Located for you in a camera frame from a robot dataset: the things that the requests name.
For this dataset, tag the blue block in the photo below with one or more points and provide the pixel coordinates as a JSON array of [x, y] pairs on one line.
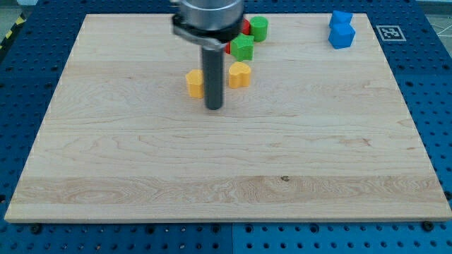
[[340, 17], [341, 35]]

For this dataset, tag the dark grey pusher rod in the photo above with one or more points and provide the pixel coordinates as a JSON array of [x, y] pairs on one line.
[[212, 65]]

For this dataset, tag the red block upper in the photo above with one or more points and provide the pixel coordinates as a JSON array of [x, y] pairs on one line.
[[246, 27]]

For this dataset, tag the yellow heart block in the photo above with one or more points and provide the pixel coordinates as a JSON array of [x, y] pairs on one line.
[[239, 75]]

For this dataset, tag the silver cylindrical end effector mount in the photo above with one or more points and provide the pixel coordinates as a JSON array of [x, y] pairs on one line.
[[210, 24]]

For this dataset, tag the blue block front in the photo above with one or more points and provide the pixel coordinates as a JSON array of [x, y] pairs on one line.
[[341, 35]]

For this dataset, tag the fiducial marker tag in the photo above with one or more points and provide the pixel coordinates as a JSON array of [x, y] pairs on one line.
[[390, 33]]

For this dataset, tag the red block lower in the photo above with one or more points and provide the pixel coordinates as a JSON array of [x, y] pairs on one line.
[[228, 48]]

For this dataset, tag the green cylinder block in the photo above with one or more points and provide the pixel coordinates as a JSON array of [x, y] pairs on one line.
[[259, 28]]

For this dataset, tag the red block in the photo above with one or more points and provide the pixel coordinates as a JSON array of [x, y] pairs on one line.
[[228, 48], [246, 27]]

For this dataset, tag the yellow hexagon block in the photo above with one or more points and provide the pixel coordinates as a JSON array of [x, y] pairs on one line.
[[195, 84]]

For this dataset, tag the green star block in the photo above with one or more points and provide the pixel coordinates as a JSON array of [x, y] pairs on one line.
[[242, 47]]

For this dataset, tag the blue block rear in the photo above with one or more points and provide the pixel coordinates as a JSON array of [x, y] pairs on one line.
[[340, 17]]

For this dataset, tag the wooden board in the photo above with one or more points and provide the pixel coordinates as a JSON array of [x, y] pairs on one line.
[[319, 135]]

